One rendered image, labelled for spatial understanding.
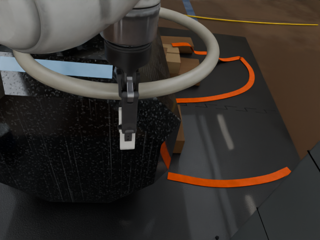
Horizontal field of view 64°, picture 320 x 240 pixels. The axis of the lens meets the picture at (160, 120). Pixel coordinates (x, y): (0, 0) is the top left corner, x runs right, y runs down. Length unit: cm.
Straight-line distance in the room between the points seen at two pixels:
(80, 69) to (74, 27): 59
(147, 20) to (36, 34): 22
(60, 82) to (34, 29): 32
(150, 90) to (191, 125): 125
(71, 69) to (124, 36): 42
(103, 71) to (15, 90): 25
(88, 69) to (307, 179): 66
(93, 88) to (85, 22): 29
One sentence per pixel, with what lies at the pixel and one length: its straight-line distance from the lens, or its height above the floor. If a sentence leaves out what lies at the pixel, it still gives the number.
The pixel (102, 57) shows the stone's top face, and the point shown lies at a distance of 78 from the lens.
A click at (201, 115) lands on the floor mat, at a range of 179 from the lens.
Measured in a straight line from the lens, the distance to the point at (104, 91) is 47.
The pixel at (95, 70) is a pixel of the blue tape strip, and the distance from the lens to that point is 76.
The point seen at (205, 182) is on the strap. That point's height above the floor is 2.
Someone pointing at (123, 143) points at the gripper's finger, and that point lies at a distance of 53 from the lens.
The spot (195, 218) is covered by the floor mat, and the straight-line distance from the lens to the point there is 136.
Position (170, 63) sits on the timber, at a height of 19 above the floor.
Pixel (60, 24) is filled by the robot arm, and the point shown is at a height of 115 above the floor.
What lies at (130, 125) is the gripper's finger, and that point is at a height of 90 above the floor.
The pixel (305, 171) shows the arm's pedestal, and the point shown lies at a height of 70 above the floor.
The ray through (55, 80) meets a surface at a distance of 50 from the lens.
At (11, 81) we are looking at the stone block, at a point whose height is 75.
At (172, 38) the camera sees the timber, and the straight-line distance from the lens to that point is 242.
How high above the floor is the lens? 123
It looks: 46 degrees down
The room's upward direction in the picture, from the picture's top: 10 degrees clockwise
